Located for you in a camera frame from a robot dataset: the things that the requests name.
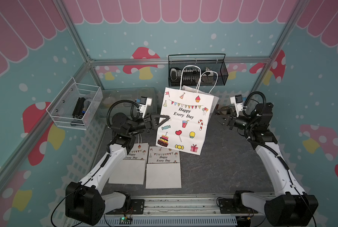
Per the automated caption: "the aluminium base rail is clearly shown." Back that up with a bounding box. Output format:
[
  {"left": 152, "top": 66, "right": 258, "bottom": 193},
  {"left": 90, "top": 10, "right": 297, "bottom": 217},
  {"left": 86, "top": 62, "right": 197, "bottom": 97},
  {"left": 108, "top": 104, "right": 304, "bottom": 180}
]
[{"left": 63, "top": 194, "right": 300, "bottom": 227}]

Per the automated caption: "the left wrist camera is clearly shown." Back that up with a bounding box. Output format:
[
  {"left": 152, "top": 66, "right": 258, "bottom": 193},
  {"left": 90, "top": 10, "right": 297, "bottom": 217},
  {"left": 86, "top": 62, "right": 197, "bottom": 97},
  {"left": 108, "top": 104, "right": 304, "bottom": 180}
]
[{"left": 136, "top": 96, "right": 152, "bottom": 118}]

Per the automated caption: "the green circuit board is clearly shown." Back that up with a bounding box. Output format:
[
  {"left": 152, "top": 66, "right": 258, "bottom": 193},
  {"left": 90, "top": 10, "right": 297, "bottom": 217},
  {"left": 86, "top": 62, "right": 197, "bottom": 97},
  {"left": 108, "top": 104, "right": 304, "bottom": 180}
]
[{"left": 119, "top": 217, "right": 133, "bottom": 225}]

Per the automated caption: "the clear plastic storage box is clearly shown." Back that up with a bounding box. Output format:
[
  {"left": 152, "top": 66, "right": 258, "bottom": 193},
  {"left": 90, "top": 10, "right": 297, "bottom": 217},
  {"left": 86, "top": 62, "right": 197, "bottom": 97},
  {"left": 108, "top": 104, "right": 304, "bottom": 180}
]
[{"left": 98, "top": 88, "right": 158, "bottom": 119}]

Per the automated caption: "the paper bag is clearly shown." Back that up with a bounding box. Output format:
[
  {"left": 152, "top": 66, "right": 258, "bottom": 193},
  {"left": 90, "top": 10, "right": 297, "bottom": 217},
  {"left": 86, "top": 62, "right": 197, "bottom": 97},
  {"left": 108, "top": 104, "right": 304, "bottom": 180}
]
[
  {"left": 145, "top": 146, "right": 182, "bottom": 189},
  {"left": 156, "top": 66, "right": 219, "bottom": 155},
  {"left": 108, "top": 143, "right": 149, "bottom": 185}
]

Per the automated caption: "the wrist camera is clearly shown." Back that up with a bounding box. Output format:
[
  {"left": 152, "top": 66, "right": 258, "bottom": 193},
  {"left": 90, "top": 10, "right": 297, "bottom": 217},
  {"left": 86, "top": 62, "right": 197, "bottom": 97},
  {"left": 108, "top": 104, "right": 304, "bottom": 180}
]
[
  {"left": 136, "top": 96, "right": 152, "bottom": 118},
  {"left": 230, "top": 95, "right": 246, "bottom": 117}
]

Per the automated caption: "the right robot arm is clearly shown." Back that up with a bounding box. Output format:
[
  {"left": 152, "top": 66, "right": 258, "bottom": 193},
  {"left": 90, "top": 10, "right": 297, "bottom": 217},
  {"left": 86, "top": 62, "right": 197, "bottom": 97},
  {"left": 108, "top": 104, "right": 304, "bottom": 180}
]
[{"left": 213, "top": 91, "right": 318, "bottom": 227}]

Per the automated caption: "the black wire mesh basket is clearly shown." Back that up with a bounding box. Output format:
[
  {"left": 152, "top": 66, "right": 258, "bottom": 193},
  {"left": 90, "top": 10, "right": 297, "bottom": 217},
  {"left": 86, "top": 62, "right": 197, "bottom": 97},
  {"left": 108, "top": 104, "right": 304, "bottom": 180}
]
[{"left": 168, "top": 54, "right": 228, "bottom": 87}]

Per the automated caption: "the black item in white basket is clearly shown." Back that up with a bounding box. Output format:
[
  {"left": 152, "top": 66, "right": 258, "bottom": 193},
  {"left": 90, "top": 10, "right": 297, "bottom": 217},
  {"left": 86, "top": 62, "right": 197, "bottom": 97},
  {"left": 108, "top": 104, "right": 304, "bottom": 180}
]
[{"left": 72, "top": 97, "right": 86, "bottom": 119}]

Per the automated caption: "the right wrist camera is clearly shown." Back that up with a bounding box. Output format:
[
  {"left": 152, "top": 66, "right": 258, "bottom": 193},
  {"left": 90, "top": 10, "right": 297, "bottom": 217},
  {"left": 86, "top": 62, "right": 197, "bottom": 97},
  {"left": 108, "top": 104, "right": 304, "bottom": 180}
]
[{"left": 230, "top": 95, "right": 246, "bottom": 117}]

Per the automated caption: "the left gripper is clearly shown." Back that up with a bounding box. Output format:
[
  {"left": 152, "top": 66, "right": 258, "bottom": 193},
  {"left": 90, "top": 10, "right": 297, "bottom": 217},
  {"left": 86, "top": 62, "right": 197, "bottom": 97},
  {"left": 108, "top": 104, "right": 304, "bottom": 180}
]
[{"left": 126, "top": 113, "right": 169, "bottom": 134}]

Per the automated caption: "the black white device in basket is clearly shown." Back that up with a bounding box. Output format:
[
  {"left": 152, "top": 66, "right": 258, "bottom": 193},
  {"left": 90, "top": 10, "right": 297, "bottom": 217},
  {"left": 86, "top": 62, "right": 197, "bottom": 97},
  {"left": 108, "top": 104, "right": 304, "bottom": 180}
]
[{"left": 170, "top": 67, "right": 216, "bottom": 82}]

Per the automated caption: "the white wire mesh basket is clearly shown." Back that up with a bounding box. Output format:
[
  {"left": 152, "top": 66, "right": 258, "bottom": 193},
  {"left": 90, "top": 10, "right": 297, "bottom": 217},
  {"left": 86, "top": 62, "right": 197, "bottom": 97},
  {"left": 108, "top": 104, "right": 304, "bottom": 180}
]
[{"left": 46, "top": 78, "right": 103, "bottom": 130}]

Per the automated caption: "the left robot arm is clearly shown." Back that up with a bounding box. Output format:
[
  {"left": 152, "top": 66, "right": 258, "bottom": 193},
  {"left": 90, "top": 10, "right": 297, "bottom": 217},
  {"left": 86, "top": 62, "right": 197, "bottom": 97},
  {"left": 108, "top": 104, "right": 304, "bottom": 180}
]
[{"left": 61, "top": 96, "right": 170, "bottom": 226}]

